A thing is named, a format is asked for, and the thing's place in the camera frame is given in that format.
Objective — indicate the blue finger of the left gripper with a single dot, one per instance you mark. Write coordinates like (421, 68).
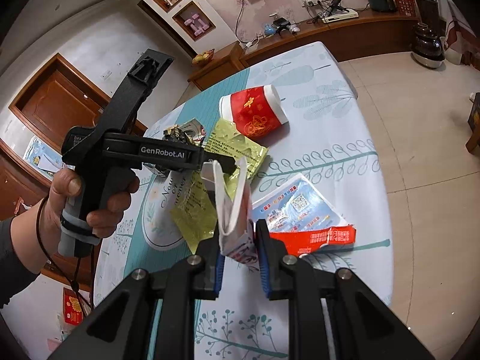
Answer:
(228, 163)
(133, 90)

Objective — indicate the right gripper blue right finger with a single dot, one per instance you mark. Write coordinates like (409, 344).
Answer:
(275, 264)

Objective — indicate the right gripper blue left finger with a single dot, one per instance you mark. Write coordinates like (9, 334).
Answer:
(208, 268)

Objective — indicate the dark wrapper pile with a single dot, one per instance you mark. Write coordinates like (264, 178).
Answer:
(189, 133)

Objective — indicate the green yellow pouch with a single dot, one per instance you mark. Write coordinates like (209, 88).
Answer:
(214, 198)

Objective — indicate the red white paper cup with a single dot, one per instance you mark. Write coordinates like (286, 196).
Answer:
(256, 112)

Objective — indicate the white red torn box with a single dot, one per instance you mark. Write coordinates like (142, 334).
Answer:
(296, 213)

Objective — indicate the person left hand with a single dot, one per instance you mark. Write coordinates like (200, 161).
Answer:
(81, 210)

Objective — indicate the brown wooden door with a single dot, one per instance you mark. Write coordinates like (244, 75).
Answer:
(57, 98)

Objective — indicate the fruit bowl on cabinet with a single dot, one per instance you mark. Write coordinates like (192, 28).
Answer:
(201, 60)

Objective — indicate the leaf pattern teal tablecloth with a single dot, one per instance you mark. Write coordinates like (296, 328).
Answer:
(326, 139)

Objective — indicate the wooden tv cabinet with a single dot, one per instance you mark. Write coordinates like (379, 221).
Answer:
(371, 33)

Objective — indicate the white flat set-top box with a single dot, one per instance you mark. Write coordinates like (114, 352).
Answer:
(339, 15)

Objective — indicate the black rice cooker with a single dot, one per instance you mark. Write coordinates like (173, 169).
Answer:
(427, 47)

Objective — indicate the red plastic basket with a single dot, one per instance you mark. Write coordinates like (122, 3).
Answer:
(406, 7)

